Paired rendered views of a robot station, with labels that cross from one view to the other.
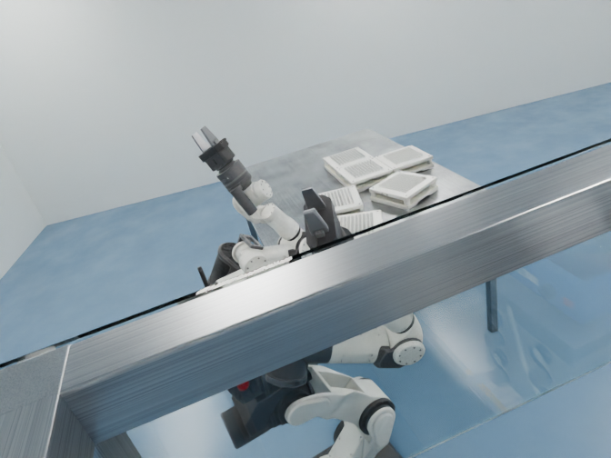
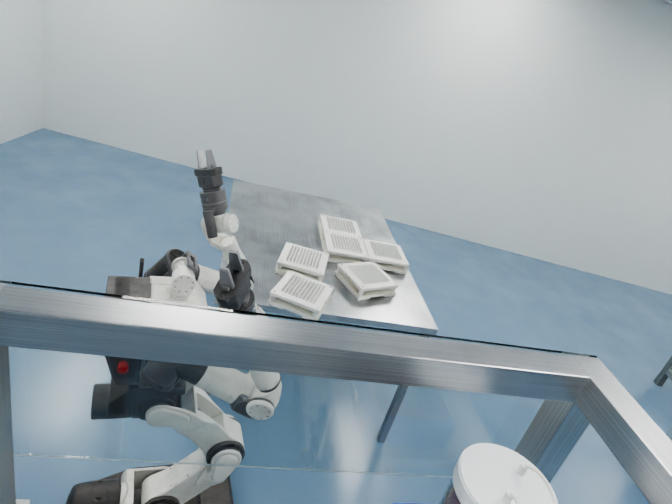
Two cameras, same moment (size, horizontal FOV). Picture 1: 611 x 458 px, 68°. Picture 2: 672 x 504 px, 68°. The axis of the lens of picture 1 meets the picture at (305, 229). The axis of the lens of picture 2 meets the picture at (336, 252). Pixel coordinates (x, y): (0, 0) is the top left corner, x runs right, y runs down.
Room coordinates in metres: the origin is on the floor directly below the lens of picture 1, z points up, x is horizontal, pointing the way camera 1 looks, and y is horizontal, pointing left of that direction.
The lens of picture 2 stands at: (-0.25, -0.17, 2.15)
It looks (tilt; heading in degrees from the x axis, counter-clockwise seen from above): 26 degrees down; 356
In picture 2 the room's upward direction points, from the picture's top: 16 degrees clockwise
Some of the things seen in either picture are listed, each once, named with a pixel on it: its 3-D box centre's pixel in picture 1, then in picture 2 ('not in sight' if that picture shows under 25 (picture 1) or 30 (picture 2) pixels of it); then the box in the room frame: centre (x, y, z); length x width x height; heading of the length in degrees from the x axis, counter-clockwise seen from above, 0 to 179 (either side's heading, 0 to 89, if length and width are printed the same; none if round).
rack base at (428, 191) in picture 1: (404, 193); (365, 283); (2.09, -0.53, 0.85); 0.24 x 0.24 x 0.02; 34
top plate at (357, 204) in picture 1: (335, 201); (303, 258); (2.09, -0.18, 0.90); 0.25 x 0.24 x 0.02; 87
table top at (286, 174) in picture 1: (336, 184); (317, 244); (2.47, -0.24, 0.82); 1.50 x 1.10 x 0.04; 11
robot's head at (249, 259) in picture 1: (251, 263); (182, 278); (1.02, 0.16, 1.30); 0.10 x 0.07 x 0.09; 21
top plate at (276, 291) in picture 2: (355, 227); (303, 290); (1.78, -0.22, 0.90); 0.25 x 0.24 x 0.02; 77
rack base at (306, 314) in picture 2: not in sight; (301, 299); (1.78, -0.22, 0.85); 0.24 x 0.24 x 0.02; 77
